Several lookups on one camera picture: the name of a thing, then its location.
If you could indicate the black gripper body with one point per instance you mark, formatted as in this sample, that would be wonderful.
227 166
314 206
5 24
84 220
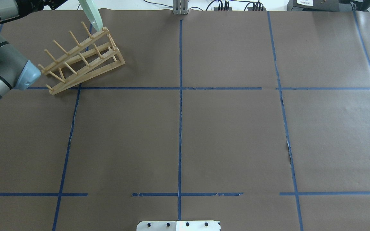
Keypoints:
50 4

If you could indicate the light green ceramic plate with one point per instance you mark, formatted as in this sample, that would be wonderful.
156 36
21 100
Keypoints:
92 12

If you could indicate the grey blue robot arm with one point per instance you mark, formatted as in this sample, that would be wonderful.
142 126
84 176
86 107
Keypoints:
17 71

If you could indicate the wooden plate rack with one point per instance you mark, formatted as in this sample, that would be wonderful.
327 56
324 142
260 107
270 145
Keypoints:
90 58

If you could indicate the brown paper table cover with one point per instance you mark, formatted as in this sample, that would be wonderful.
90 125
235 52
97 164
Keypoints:
260 120

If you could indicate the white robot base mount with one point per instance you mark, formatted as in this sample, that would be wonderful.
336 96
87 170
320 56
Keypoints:
187 225

